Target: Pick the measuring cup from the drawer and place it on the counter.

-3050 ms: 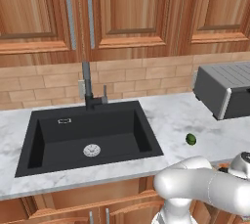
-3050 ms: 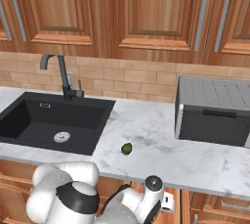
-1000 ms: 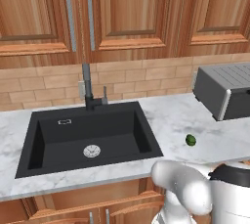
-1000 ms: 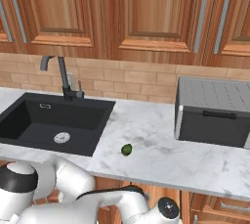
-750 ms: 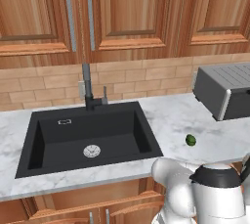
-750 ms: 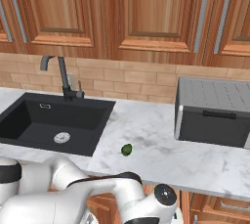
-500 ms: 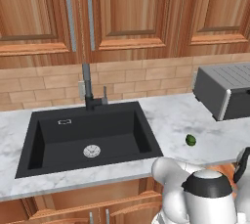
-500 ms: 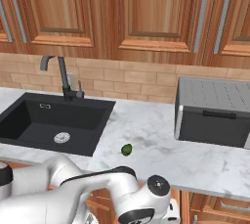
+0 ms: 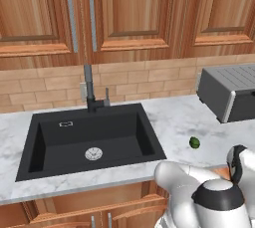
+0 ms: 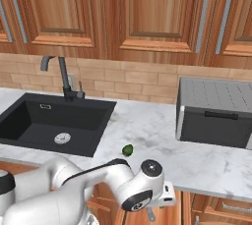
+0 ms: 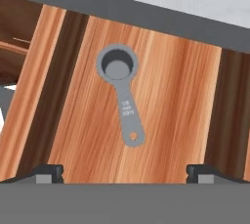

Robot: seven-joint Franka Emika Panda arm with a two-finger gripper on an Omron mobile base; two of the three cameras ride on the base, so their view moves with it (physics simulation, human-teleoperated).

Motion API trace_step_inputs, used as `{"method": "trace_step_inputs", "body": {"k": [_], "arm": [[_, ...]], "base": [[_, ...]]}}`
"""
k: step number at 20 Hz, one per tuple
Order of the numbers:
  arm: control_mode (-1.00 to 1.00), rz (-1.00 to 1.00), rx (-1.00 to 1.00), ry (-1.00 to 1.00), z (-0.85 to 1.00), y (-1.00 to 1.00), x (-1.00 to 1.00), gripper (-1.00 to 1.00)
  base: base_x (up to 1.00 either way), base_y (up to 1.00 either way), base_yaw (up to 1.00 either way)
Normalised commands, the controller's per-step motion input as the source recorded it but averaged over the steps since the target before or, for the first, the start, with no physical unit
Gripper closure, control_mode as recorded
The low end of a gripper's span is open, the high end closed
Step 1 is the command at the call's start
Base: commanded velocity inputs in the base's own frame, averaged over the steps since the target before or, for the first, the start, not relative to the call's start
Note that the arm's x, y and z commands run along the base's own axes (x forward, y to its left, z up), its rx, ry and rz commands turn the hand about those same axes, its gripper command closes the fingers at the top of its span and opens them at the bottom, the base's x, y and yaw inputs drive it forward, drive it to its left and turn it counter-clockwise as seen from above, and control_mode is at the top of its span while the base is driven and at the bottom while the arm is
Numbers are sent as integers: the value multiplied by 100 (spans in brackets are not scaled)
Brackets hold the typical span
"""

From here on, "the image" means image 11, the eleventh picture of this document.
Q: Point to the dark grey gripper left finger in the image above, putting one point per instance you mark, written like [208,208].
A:
[49,171]

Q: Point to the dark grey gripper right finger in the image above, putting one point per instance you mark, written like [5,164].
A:
[199,171]

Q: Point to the open wooden drawer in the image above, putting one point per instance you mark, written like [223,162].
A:
[172,104]

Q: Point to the grey measuring cup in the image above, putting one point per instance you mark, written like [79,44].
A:
[127,110]

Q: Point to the brown wooden cupboard front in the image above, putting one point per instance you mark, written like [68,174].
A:
[16,19]

